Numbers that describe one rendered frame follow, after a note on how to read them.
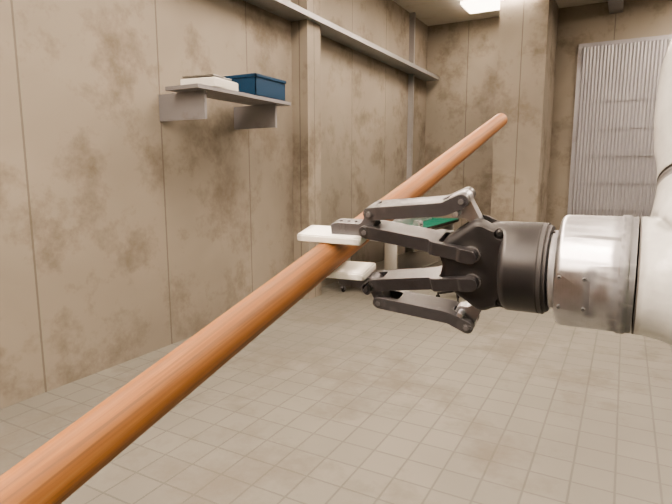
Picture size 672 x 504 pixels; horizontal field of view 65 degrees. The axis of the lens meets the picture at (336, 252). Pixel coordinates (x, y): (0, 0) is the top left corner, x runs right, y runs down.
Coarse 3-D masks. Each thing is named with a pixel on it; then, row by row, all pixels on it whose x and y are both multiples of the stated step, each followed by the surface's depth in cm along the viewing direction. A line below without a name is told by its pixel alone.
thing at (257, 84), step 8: (232, 80) 479; (240, 80) 475; (248, 80) 471; (256, 80) 468; (264, 80) 478; (272, 80) 488; (280, 80) 499; (240, 88) 476; (248, 88) 472; (256, 88) 469; (264, 88) 479; (272, 88) 490; (280, 88) 501; (264, 96) 480; (272, 96) 491; (280, 96) 502
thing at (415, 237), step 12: (360, 228) 49; (372, 228) 48; (384, 228) 48; (396, 228) 48; (408, 228) 48; (420, 228) 48; (384, 240) 48; (396, 240) 47; (408, 240) 47; (420, 240) 46; (432, 240) 46; (432, 252) 46; (444, 252) 45; (456, 252) 44; (468, 252) 44
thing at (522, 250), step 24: (456, 240) 45; (480, 240) 44; (504, 240) 42; (528, 240) 41; (456, 264) 46; (480, 264) 45; (504, 264) 41; (528, 264) 40; (480, 288) 45; (504, 288) 42; (528, 288) 41
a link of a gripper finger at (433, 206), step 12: (456, 192) 45; (372, 204) 48; (384, 204) 48; (396, 204) 47; (408, 204) 46; (420, 204) 45; (432, 204) 44; (444, 204) 44; (456, 204) 43; (372, 216) 48; (384, 216) 47; (396, 216) 47; (408, 216) 46; (420, 216) 45; (432, 216) 45
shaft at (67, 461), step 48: (480, 144) 96; (288, 288) 44; (192, 336) 37; (240, 336) 38; (144, 384) 32; (192, 384) 34; (96, 432) 29; (144, 432) 32; (0, 480) 25; (48, 480) 26
